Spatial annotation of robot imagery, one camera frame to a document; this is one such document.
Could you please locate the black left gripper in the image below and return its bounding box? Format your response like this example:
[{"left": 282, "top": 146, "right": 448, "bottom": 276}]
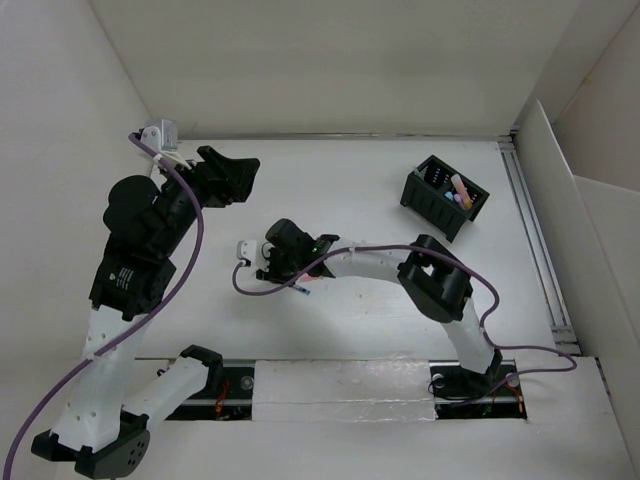
[{"left": 155, "top": 145, "right": 259, "bottom": 256}]

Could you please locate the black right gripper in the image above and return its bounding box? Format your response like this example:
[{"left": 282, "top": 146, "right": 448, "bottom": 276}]
[{"left": 257, "top": 245, "right": 302, "bottom": 287}]

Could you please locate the blue clear gel pen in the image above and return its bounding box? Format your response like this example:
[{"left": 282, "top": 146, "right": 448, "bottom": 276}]
[{"left": 290, "top": 285, "right": 311, "bottom": 296}]

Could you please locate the purple highlighter marker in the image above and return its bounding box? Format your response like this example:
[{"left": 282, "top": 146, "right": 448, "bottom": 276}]
[{"left": 451, "top": 174, "right": 467, "bottom": 194}]

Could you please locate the orange yellow highlighter marker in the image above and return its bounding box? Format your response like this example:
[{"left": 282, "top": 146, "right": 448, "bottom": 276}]
[{"left": 454, "top": 189, "right": 474, "bottom": 210}]

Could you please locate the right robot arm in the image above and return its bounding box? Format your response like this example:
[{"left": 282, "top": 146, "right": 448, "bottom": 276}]
[{"left": 256, "top": 219, "right": 502, "bottom": 399}]

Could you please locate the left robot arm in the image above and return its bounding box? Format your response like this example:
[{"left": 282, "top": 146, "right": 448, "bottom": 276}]
[{"left": 31, "top": 146, "right": 260, "bottom": 479}]

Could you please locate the black slotted pen holder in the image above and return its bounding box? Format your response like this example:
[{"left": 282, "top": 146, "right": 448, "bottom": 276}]
[{"left": 400, "top": 155, "right": 490, "bottom": 243}]

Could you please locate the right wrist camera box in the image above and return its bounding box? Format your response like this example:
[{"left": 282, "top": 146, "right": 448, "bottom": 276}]
[{"left": 236, "top": 240, "right": 258, "bottom": 264}]

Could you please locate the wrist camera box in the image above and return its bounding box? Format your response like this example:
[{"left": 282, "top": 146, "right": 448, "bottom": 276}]
[
  {"left": 141, "top": 118, "right": 178, "bottom": 152},
  {"left": 236, "top": 240, "right": 258, "bottom": 264}
]

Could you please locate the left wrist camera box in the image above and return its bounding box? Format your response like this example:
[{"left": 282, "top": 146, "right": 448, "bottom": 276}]
[{"left": 141, "top": 118, "right": 178, "bottom": 152}]

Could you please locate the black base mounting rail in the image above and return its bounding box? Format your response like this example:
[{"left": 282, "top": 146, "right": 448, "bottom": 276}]
[{"left": 170, "top": 359, "right": 527, "bottom": 423}]

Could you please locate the aluminium rail right edge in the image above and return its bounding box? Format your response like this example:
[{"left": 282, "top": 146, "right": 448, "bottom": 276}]
[{"left": 498, "top": 136, "right": 582, "bottom": 356}]

